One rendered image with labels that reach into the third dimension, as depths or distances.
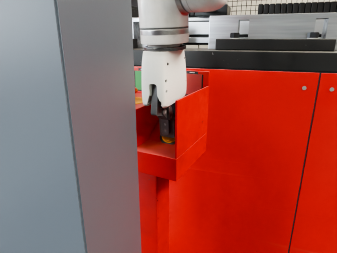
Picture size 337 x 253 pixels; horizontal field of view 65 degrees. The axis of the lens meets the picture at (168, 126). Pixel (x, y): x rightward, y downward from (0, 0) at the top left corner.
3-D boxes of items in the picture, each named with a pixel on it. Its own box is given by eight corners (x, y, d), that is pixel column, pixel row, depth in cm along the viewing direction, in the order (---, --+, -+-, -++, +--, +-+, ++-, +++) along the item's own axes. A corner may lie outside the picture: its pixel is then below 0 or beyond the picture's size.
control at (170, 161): (92, 159, 57) (83, 74, 51) (134, 136, 70) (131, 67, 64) (176, 181, 48) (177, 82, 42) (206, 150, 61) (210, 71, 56)
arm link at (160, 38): (156, 26, 51) (157, 42, 52) (130, 29, 44) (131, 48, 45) (196, 25, 48) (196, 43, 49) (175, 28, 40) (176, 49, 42)
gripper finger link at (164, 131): (160, 103, 52) (161, 134, 54) (151, 108, 49) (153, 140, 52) (174, 105, 50) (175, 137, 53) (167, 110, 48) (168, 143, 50)
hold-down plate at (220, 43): (214, 49, 76) (215, 38, 75) (217, 48, 80) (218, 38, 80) (334, 51, 67) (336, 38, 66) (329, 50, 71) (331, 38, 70)
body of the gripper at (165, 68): (160, 37, 52) (162, 93, 57) (130, 43, 44) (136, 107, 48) (195, 37, 49) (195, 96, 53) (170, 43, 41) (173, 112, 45)
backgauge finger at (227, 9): (183, 12, 86) (184, -5, 85) (200, 18, 110) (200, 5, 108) (220, 11, 83) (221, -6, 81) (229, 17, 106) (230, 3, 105)
